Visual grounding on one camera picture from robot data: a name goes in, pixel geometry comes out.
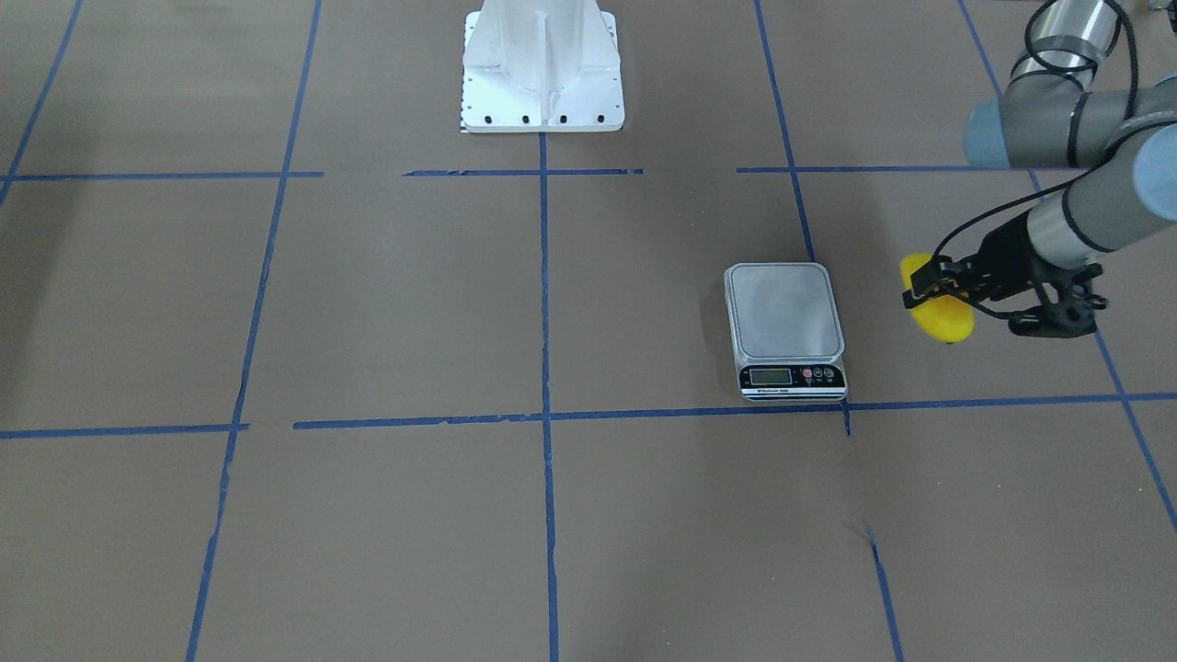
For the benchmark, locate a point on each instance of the yellow mango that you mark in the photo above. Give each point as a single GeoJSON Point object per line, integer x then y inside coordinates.
{"type": "Point", "coordinates": [944, 319]}

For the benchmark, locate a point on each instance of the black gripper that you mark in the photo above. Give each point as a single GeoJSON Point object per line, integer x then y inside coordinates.
{"type": "Point", "coordinates": [1004, 252]}

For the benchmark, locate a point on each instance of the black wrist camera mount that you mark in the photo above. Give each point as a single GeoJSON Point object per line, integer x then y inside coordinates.
{"type": "Point", "coordinates": [1067, 304]}

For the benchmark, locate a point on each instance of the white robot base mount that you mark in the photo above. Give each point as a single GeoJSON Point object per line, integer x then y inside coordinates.
{"type": "Point", "coordinates": [532, 66]}

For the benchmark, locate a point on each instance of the digital kitchen scale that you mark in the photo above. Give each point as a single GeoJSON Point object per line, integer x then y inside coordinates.
{"type": "Point", "coordinates": [785, 331]}

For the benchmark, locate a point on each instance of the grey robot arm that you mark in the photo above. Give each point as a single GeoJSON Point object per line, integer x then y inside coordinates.
{"type": "Point", "coordinates": [1073, 101]}

